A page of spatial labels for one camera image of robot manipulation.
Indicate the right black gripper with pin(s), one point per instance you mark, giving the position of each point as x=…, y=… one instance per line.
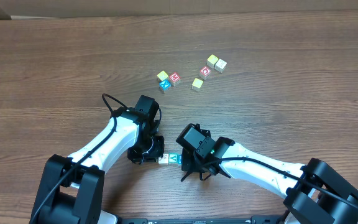
x=189, y=162

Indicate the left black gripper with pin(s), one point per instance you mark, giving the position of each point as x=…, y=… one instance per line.
x=153, y=152

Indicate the green V letter block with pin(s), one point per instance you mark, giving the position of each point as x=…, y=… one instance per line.
x=173, y=158

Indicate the white M violin block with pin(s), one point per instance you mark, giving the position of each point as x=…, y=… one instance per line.
x=164, y=159

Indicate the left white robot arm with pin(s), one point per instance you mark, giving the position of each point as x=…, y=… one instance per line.
x=71, y=188

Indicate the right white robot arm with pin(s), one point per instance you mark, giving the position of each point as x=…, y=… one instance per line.
x=312, y=193

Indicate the blue X letter block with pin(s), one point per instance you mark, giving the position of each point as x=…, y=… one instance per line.
x=165, y=85

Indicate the yellow block beside M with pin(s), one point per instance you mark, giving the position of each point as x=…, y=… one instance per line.
x=161, y=76

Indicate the red M letter block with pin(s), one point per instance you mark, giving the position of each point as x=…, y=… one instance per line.
x=174, y=79

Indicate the plain yellow top block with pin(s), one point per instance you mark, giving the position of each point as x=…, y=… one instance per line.
x=197, y=84

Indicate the red circle letter block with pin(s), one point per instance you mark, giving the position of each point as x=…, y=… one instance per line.
x=205, y=72

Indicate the far white picture block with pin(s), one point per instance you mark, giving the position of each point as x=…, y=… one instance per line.
x=220, y=65

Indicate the far yellow letter block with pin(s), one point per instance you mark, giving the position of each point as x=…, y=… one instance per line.
x=212, y=60

